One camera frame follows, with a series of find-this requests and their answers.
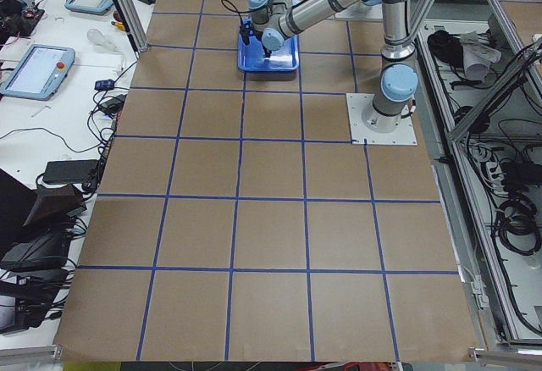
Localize black braided cable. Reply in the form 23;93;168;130
221;0;251;29

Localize black power adapter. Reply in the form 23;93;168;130
42;159;98;185

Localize aluminium frame post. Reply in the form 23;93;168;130
113;0;148;54

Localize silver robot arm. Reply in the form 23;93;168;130
239;0;418;127

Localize near teach pendant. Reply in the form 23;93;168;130
1;44;75;101

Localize blue plastic tray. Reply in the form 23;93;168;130
237;36;300;73

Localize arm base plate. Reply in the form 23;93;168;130
346;93;418;146

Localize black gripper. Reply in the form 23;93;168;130
239;19;271;58

